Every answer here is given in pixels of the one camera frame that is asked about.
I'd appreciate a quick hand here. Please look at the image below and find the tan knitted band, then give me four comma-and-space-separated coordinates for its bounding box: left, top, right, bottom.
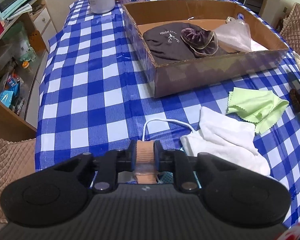
134, 140, 157, 184

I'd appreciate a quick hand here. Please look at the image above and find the white towel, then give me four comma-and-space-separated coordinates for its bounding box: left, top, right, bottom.
180, 107, 270, 176

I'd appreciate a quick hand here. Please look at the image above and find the blue white checkered tablecloth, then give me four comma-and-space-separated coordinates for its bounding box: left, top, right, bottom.
35, 0, 300, 226

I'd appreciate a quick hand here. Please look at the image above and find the brown cardboard box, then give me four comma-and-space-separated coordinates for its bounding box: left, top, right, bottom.
123, 0, 288, 98

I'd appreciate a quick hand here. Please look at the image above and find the light green cleaning cloth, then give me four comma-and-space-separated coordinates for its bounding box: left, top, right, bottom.
227, 87, 289, 134

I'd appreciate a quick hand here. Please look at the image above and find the beige quilted chair left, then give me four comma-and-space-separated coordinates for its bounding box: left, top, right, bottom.
0, 138, 36, 223

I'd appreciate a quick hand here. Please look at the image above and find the beige quilted chair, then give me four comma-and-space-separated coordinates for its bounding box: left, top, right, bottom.
0, 138, 36, 223
280, 3, 300, 55

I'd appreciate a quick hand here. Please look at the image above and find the black cloth face mask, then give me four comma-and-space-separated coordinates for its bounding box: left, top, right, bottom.
143, 22, 228, 64

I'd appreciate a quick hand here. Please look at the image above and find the purple velvet scrunchie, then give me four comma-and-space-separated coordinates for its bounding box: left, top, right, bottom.
181, 28, 219, 57

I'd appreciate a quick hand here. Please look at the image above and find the white folded tissue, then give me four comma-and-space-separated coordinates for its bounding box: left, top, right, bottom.
250, 38, 268, 52

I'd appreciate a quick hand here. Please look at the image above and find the wooden storage shelf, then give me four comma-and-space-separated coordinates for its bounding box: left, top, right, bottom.
0, 0, 56, 141

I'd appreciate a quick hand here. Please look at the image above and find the translucent pink plastic bag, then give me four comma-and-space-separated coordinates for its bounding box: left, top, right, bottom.
214, 20, 252, 53

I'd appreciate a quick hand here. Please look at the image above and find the beige quilted chair right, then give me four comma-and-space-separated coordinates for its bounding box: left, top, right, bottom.
280, 3, 300, 55

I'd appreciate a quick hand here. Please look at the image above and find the white cord loop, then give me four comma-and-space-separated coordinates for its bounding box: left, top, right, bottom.
141, 119, 196, 143

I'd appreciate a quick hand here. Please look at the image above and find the brown hair tie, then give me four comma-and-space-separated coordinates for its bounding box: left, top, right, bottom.
289, 88, 300, 113

